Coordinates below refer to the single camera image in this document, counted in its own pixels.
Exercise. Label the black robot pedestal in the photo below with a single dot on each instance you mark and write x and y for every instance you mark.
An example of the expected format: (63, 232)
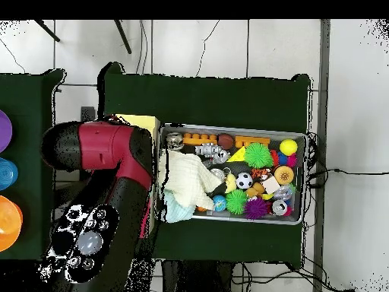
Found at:
(197, 278)

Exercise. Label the cream waffle cloth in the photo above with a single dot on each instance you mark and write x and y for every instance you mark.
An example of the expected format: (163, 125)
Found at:
(188, 179)

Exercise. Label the silver robot toy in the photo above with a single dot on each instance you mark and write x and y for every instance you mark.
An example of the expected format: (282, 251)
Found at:
(212, 152)

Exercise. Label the black white soccer ball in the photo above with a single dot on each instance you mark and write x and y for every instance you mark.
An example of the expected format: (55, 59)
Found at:
(244, 180)

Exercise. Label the black stand leg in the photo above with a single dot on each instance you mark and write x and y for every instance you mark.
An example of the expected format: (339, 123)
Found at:
(122, 36)
(47, 30)

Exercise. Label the dark green tablecloth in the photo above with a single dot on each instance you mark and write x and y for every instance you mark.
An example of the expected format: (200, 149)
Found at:
(212, 100)
(30, 106)

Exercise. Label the purple spiky rubber ball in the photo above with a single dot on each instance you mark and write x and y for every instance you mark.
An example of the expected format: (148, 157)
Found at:
(256, 208)

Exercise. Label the plain wooden cube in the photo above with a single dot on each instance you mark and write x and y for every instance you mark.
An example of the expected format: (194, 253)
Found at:
(270, 185)

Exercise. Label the small brown ball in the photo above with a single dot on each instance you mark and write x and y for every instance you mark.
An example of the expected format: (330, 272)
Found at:
(225, 141)

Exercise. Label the wooden box with three holes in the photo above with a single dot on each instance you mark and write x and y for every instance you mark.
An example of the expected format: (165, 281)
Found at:
(146, 121)

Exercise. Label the mint green waffle cloth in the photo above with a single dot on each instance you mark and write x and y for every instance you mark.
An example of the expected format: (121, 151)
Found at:
(179, 211)

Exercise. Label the orange bowl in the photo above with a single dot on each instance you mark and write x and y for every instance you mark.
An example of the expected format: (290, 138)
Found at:
(9, 223)

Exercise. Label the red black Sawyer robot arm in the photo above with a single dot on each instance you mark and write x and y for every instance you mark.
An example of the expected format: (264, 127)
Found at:
(106, 146)

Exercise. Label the yellow plastic ball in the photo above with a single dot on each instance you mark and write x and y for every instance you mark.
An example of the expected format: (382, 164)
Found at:
(288, 147)

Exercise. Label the shallow grey mesh bin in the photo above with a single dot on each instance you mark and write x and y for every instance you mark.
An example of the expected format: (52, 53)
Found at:
(275, 140)

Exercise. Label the toy hamburger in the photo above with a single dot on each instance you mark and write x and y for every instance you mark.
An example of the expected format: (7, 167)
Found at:
(284, 175)

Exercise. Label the blue bowl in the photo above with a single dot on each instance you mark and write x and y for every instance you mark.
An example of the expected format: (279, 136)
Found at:
(7, 174)

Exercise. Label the purple bowl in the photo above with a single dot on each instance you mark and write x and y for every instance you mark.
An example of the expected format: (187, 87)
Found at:
(4, 130)

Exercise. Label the green spiky rubber ball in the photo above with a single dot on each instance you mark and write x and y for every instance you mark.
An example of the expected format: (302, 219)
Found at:
(258, 155)
(236, 201)

